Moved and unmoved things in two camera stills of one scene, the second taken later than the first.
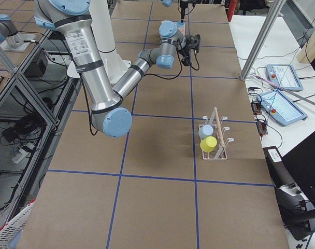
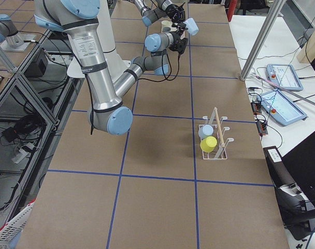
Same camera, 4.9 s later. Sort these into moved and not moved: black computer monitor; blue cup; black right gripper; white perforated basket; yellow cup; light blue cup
Moved: black right gripper; blue cup
Not moved: yellow cup; black computer monitor; white perforated basket; light blue cup
